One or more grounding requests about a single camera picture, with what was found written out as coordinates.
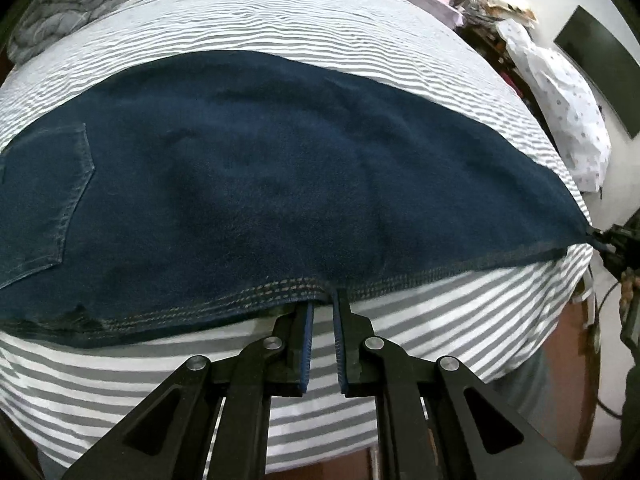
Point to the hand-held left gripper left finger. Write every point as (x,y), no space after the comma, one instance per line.
(306,345)

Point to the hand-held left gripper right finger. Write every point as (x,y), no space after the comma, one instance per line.
(340,345)

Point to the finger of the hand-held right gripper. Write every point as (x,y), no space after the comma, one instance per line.
(602,242)

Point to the dark blue denim pants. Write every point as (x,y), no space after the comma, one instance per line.
(280,185)

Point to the person's grey trouser leg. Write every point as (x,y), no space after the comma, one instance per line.
(530,390)

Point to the white dotted cloth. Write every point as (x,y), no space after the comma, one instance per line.
(565,95)

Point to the grey white striped bed sheet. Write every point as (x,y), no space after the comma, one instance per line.
(320,25)

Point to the grey folded quilt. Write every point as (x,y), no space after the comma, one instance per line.
(65,0)

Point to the black wall panel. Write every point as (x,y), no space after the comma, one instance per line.
(597,62)

